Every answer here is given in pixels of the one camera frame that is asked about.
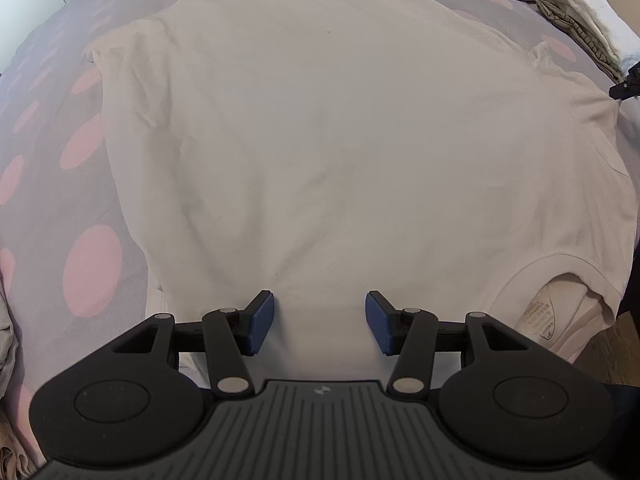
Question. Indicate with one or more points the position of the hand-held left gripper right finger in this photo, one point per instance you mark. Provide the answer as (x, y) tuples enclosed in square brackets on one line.
[(381, 325)]

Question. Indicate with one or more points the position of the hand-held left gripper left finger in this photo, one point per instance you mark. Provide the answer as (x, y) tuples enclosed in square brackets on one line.
[(259, 325)]

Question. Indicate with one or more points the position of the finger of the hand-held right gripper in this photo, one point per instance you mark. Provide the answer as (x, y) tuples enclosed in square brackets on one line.
[(627, 87)]

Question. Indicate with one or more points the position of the cream T-shirt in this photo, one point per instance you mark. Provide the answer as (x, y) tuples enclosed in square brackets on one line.
[(325, 135)]

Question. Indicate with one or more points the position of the striped olive folded garment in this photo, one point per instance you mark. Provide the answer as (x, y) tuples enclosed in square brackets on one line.
[(575, 27)]

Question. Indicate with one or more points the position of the white folded cloth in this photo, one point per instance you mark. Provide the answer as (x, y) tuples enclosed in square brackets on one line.
[(595, 7)]

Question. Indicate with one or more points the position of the grey pink-dotted bed sheet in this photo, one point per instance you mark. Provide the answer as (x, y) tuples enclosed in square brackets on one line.
[(50, 210)]

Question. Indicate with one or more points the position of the tan cloth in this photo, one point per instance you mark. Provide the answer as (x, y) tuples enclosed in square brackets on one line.
[(12, 442)]

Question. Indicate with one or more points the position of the white door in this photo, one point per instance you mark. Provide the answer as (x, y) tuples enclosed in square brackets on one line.
[(30, 7)]

